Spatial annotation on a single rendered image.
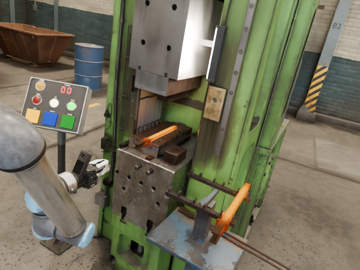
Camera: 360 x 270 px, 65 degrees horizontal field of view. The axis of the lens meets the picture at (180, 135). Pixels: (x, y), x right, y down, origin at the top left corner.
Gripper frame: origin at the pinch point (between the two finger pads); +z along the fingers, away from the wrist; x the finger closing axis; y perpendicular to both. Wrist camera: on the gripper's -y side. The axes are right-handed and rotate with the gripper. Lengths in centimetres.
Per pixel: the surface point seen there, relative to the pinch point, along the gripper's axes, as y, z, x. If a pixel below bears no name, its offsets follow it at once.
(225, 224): 2, -3, 60
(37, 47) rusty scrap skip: 48, 367, -540
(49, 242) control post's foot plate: 99, 18, -62
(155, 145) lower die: 1.1, 33.0, 5.7
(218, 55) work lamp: -51, 43, 27
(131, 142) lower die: 4.8, 33.0, -10.3
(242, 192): 2, 23, 59
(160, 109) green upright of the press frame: -5, 75, -19
